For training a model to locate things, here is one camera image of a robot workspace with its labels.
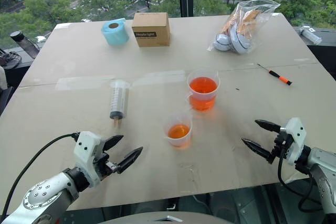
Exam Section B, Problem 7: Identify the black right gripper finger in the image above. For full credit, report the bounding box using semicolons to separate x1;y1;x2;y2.
241;137;275;165
255;119;282;134

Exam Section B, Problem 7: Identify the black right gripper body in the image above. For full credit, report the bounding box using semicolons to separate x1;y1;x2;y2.
270;132;294;161

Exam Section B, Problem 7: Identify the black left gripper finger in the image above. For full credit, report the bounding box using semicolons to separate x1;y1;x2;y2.
103;134;124;154
116;146;144;175

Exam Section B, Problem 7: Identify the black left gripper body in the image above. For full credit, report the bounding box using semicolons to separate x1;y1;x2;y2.
93;144;119;182

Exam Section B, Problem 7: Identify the large clear plastic syringe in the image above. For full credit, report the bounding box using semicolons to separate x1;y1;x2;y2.
109;79;131;131

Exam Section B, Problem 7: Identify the small clear measuring cup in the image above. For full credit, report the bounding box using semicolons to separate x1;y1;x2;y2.
163;113;193;150

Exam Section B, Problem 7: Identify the large clear measuring cup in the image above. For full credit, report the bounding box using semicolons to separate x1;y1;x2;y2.
186;68;221;112

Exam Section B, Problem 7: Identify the dark bottle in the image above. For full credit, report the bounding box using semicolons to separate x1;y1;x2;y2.
9;30;41;59

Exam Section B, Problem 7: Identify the orange black screwdriver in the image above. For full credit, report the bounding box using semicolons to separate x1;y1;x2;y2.
256;63;293;87

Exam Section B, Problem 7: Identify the grey rounded robot body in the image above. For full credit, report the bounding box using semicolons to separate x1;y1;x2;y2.
98;210;232;224

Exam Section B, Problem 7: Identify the small grey white device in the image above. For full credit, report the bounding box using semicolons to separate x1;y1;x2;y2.
299;25;323;46

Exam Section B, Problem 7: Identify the clear zip plastic bag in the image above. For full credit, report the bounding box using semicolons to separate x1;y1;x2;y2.
207;0;281;55

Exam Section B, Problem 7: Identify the blue tape roll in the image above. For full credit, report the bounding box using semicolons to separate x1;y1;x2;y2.
101;17;130;46

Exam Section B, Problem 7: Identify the brown cardboard box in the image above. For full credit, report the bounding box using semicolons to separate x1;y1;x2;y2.
131;12;171;48

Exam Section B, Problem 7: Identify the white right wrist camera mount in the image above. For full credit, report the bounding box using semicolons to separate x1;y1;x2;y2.
280;117;307;166

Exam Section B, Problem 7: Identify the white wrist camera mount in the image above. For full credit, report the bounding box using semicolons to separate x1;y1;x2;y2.
280;117;307;166
73;131;107;188

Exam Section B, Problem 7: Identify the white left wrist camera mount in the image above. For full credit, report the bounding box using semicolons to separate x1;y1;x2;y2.
73;131;107;188

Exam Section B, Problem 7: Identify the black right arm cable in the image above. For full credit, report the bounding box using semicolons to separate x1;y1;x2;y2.
277;150;324;212

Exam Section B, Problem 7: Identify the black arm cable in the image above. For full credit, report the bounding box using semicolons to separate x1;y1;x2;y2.
0;133;80;217
277;150;324;212

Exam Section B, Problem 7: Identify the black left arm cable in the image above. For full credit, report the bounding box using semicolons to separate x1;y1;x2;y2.
0;133;80;217

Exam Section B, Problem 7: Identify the black cable bundle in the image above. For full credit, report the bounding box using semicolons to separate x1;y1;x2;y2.
0;49;22;70

